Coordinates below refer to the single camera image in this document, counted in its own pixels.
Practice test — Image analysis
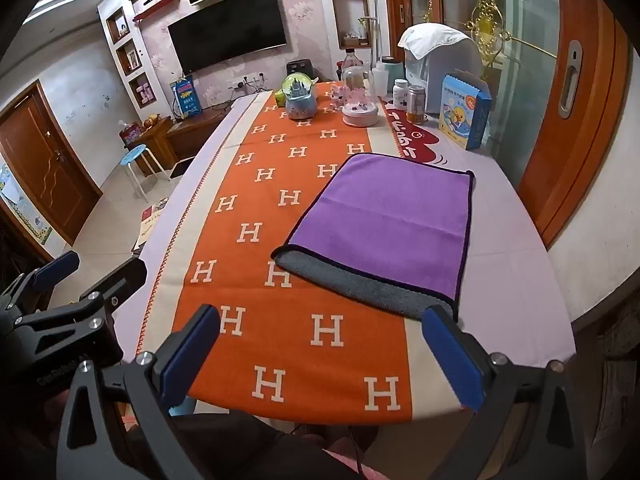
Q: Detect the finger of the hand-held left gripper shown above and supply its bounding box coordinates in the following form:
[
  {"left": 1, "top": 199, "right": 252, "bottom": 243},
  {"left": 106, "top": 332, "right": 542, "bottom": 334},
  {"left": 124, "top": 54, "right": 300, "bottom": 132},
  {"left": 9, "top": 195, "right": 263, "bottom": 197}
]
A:
[
  {"left": 0, "top": 251, "right": 81, "bottom": 322},
  {"left": 14, "top": 258, "right": 148, "bottom": 335}
]

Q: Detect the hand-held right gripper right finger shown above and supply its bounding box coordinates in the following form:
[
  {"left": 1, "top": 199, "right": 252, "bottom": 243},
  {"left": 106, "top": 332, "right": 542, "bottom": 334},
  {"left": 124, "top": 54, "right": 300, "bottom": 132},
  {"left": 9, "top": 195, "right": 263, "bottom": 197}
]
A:
[{"left": 421, "top": 305, "right": 589, "bottom": 480}]

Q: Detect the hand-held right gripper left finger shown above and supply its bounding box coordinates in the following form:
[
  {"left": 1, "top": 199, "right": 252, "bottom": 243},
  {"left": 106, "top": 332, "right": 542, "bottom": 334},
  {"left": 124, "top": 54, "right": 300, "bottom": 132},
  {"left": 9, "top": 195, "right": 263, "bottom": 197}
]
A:
[{"left": 55, "top": 304, "right": 221, "bottom": 480}]

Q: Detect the purple towel with grey underside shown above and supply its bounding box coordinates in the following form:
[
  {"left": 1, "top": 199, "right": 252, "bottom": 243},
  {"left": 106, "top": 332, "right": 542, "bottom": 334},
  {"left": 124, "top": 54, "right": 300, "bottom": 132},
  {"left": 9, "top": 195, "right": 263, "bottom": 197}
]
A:
[{"left": 270, "top": 152, "right": 475, "bottom": 324}]

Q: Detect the printed book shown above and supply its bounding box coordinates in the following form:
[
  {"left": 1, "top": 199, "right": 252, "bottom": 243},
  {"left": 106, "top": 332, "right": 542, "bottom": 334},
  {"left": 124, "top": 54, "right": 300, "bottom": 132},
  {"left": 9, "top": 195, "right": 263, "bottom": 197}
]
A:
[{"left": 131, "top": 199, "right": 169, "bottom": 252}]

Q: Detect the brown wooden door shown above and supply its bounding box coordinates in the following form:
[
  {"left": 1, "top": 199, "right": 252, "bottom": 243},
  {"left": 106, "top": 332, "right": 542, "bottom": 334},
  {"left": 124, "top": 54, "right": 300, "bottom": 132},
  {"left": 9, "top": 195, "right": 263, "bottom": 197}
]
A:
[{"left": 0, "top": 80, "right": 104, "bottom": 247}]

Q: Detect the blue round stool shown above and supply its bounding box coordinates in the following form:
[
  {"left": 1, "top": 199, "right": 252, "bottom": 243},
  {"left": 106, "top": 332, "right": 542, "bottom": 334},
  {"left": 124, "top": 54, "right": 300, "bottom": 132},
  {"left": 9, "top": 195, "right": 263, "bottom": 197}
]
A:
[{"left": 119, "top": 143, "right": 171, "bottom": 202}]

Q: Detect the pale purple tablecloth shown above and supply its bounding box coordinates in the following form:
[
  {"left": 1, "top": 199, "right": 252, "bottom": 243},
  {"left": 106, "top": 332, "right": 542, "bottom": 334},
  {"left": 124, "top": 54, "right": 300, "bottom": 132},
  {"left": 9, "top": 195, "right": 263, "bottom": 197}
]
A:
[{"left": 132, "top": 82, "right": 576, "bottom": 413}]

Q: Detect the wooden television cabinet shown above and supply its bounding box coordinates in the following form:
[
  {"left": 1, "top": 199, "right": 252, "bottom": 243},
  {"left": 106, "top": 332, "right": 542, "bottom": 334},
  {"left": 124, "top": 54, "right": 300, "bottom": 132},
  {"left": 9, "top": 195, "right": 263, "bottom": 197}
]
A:
[{"left": 120, "top": 104, "right": 227, "bottom": 172}]

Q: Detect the orange patterned blanket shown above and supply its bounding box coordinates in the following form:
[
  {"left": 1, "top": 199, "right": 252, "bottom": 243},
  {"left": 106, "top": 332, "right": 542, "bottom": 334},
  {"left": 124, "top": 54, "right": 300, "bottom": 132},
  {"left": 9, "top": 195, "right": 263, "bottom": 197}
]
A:
[{"left": 134, "top": 81, "right": 473, "bottom": 423}]

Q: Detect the blue printed box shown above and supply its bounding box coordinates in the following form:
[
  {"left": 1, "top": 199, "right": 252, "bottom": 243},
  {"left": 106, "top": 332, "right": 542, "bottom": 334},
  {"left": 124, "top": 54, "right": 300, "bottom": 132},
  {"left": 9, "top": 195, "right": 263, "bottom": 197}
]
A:
[{"left": 169, "top": 76, "right": 202, "bottom": 117}]

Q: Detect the red white printed mat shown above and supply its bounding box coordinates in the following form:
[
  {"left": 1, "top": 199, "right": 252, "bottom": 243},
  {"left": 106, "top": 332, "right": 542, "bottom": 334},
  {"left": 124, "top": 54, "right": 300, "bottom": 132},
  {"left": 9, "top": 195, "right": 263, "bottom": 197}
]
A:
[{"left": 386, "top": 106, "right": 442, "bottom": 166}]

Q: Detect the white power strip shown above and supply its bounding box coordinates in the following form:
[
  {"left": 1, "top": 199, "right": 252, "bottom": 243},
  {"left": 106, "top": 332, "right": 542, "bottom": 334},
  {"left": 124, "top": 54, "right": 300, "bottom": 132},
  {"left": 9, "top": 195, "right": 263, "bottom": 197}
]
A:
[{"left": 229, "top": 73, "right": 269, "bottom": 92}]

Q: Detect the blue cardboard carton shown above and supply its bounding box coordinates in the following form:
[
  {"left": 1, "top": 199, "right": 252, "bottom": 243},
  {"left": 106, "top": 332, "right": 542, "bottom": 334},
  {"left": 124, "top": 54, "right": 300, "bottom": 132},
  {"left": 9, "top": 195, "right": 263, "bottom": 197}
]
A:
[{"left": 438, "top": 70, "right": 494, "bottom": 151}]

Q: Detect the blue castle snow globe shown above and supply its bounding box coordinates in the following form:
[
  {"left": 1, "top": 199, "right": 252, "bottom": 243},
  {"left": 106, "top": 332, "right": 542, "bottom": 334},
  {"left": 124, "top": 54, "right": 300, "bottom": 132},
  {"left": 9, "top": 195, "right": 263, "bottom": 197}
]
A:
[{"left": 282, "top": 72, "right": 319, "bottom": 121}]

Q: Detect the wooden sliding door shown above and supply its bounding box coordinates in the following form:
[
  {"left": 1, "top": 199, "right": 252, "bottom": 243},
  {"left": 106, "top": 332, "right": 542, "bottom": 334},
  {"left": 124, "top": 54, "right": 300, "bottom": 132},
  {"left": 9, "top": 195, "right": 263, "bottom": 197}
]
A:
[{"left": 517, "top": 0, "right": 632, "bottom": 252}]

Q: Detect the white pill bottle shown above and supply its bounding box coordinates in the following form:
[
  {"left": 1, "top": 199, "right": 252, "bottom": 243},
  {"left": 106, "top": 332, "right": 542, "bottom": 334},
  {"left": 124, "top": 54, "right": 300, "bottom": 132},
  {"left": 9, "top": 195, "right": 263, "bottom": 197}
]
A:
[{"left": 392, "top": 78, "right": 412, "bottom": 111}]

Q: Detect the pink glass dome music box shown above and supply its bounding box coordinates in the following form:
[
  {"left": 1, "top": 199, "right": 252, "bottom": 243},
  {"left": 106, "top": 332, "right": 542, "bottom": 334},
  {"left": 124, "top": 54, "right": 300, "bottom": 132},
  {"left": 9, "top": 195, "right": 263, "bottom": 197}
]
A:
[{"left": 341, "top": 65, "right": 384, "bottom": 128}]

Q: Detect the black flat television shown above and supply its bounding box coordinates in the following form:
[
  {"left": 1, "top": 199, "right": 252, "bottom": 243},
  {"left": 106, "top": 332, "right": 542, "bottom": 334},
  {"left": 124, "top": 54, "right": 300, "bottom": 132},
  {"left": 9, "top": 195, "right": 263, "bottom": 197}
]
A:
[{"left": 167, "top": 0, "right": 289, "bottom": 75}]

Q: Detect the small black heater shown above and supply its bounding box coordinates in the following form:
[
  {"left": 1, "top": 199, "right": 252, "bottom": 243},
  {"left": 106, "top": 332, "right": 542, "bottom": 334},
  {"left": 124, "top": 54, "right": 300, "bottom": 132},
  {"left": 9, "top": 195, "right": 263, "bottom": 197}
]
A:
[{"left": 286, "top": 59, "right": 314, "bottom": 81}]

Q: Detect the white water dispenser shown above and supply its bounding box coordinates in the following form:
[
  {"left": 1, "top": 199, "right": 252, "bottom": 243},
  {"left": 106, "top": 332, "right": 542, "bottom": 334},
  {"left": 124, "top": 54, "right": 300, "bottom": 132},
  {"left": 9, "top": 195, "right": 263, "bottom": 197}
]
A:
[{"left": 403, "top": 37, "right": 484, "bottom": 117}]

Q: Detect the white cloth cover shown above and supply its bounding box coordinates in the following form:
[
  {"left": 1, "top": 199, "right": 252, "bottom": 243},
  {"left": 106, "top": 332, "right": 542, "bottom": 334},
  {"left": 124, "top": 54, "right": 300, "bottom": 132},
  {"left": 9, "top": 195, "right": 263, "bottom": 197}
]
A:
[{"left": 397, "top": 23, "right": 474, "bottom": 59}]

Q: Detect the gold door ornament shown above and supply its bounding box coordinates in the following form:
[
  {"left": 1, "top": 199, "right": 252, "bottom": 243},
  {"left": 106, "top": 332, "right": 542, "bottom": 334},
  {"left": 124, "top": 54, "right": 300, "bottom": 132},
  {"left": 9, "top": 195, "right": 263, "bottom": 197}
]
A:
[{"left": 464, "top": 0, "right": 517, "bottom": 63}]

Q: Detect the colourful wall poster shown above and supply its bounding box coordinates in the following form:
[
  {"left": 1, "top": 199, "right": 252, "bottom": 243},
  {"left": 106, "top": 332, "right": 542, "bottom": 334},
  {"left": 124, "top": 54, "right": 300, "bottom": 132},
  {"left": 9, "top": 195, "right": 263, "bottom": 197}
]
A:
[{"left": 0, "top": 160, "right": 54, "bottom": 247}]

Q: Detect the red wall shelf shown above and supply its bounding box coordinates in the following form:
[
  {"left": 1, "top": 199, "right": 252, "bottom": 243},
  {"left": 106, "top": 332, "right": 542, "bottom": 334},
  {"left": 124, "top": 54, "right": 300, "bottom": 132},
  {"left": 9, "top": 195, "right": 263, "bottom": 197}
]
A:
[{"left": 132, "top": 0, "right": 182, "bottom": 23}]

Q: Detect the silver door handle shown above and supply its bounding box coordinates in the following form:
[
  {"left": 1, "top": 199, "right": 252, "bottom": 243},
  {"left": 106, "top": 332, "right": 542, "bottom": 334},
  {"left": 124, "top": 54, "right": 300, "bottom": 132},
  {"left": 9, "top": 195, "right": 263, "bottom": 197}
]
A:
[{"left": 557, "top": 39, "right": 584, "bottom": 120}]

